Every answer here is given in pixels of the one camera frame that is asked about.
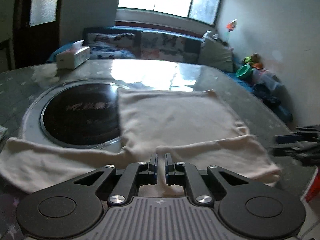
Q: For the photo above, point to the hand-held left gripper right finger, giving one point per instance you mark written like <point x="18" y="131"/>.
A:
<point x="169" y="166"/>

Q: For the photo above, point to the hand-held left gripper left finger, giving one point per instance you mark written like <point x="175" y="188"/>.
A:
<point x="153" y="166"/>

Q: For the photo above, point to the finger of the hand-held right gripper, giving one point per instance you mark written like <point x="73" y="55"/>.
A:
<point x="287" y="138"/>
<point x="310" y="155"/>

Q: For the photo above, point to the cream garment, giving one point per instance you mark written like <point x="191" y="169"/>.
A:
<point x="175" y="115"/>

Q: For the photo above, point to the red object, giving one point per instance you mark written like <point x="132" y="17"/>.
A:
<point x="313" y="187"/>

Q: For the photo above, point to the clear plastic container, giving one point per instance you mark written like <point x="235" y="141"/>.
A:
<point x="266" y="78"/>

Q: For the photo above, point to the green bowl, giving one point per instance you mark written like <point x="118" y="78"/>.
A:
<point x="243" y="71"/>

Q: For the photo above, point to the stuffed toy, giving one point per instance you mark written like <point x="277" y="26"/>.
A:
<point x="253" y="60"/>

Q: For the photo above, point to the round black induction cooktop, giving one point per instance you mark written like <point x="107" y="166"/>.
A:
<point x="80" y="115"/>

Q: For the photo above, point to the grey pillow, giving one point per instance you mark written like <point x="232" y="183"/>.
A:
<point x="216" y="55"/>

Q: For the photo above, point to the butterfly print pillow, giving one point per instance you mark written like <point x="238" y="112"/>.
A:
<point x="110" y="45"/>
<point x="162" y="46"/>

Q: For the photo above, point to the blue sofa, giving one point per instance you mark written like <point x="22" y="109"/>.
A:
<point x="192" y="46"/>

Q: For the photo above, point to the colourful pinwheel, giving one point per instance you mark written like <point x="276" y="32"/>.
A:
<point x="232" y="25"/>

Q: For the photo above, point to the white tissue box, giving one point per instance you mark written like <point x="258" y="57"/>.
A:
<point x="72" y="57"/>

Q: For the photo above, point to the light floral cloth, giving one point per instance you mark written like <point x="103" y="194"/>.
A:
<point x="2" y="132"/>

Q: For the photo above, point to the dark wooden door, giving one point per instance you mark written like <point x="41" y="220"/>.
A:
<point x="22" y="37"/>

